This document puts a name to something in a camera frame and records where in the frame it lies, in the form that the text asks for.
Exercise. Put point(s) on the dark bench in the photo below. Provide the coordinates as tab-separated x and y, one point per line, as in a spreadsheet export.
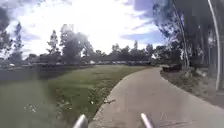
171	68

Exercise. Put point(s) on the stand of dark trees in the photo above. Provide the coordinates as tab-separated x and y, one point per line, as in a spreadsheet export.
83	46

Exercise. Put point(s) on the green grass lawn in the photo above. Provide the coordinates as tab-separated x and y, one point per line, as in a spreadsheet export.
66	90

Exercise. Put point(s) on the robot's own part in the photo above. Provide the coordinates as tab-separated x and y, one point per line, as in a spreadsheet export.
147	120
81	121

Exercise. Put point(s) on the brown mulch ground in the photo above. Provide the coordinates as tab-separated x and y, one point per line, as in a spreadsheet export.
196	85

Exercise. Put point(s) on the row of parked cars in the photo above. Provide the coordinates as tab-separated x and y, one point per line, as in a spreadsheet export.
83	62

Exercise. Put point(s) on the pale concrete path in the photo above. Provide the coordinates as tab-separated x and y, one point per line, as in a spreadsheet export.
150	100

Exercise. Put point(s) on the row of tall trees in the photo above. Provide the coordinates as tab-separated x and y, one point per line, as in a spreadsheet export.
196	36

